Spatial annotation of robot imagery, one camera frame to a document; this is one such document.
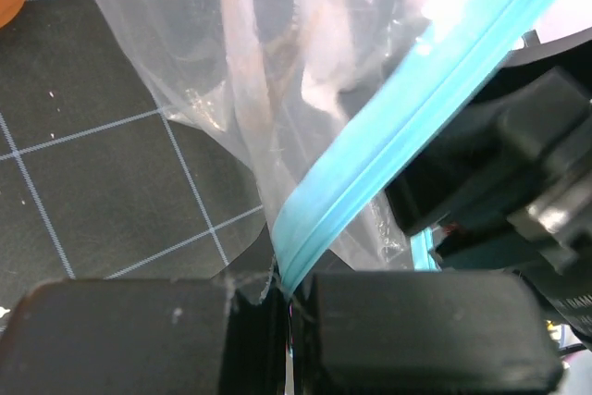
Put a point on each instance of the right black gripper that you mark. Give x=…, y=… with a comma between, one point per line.
x=528, y=211

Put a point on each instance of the black grid mat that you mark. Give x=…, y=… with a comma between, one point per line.
x=94, y=182

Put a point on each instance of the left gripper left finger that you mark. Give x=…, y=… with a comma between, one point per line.
x=144, y=337

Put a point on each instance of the clear blue zip bag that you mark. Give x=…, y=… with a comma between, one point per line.
x=325, y=101

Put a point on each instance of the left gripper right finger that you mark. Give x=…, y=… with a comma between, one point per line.
x=470, y=332

